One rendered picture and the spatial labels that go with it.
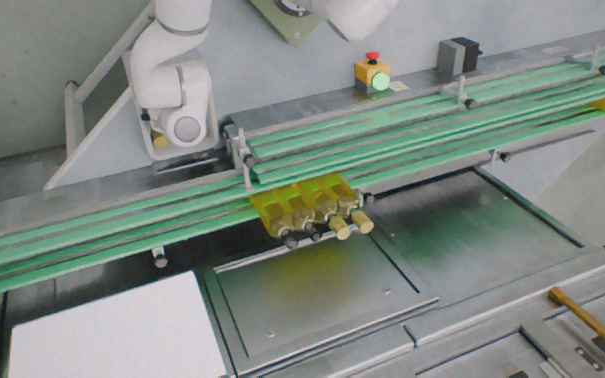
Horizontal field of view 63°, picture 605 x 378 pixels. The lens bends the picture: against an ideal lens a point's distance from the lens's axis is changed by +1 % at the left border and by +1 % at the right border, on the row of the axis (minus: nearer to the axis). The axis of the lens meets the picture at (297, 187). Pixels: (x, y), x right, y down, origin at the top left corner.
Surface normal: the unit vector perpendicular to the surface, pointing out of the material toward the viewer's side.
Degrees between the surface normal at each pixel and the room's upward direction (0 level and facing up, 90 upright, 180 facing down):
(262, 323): 90
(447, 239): 91
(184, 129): 15
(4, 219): 90
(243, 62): 0
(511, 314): 90
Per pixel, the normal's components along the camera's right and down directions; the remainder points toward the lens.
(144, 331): -0.05, -0.83
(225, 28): 0.38, 0.51
